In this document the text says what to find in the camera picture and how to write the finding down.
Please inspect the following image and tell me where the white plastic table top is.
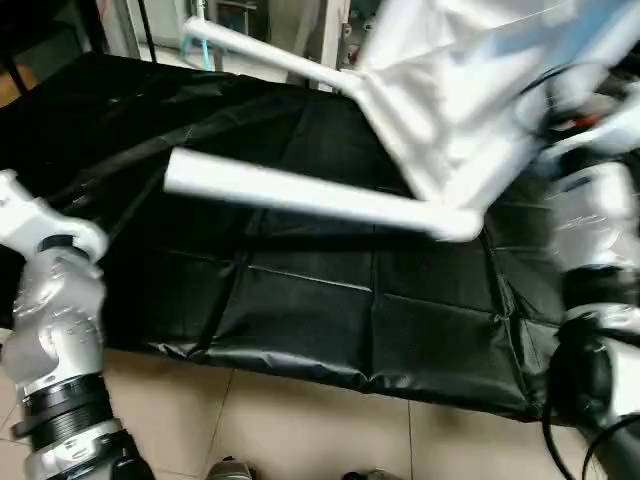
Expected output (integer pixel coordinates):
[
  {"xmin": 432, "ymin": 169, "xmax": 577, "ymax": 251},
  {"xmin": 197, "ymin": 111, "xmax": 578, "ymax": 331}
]
[{"xmin": 340, "ymin": 0, "xmax": 640, "ymax": 243}]

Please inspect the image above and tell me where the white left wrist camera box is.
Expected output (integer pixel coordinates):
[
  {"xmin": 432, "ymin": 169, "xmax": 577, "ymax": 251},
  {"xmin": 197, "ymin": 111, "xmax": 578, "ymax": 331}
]
[{"xmin": 0, "ymin": 168, "xmax": 109, "ymax": 263}]

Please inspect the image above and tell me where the white plastic table leg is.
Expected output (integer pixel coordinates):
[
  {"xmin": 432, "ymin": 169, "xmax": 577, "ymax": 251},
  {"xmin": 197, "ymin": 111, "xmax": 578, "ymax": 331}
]
[
  {"xmin": 180, "ymin": 17, "xmax": 363, "ymax": 98},
  {"xmin": 162, "ymin": 147, "xmax": 483, "ymax": 243},
  {"xmin": 540, "ymin": 0, "xmax": 640, "ymax": 76}
]

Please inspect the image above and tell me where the black work mat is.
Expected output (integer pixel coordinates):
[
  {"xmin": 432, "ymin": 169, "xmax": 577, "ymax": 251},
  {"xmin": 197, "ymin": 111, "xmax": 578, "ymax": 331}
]
[{"xmin": 0, "ymin": 50, "xmax": 640, "ymax": 421}]

